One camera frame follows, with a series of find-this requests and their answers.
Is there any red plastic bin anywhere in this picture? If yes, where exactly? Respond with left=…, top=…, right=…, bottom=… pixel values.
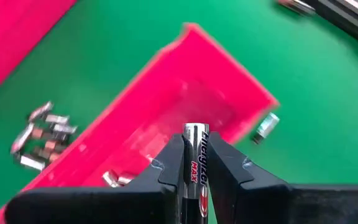
left=0, top=0, right=78, bottom=108
left=0, top=22, right=281, bottom=224

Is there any silver Energizer AA battery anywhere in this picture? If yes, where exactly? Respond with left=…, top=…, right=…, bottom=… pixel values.
left=10, top=123, right=35, bottom=155
left=19, top=154, right=47, bottom=172

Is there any green table mat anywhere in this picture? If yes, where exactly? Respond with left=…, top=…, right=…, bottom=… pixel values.
left=0, top=0, right=358, bottom=224

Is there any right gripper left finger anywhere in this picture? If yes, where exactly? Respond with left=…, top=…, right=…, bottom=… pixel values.
left=4, top=133, right=185, bottom=224

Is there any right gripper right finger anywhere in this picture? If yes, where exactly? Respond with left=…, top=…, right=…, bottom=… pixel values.
left=208, top=131, right=358, bottom=224

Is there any black cylindrical battery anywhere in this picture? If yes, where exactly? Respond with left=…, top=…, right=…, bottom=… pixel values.
left=52, top=123, right=79, bottom=134

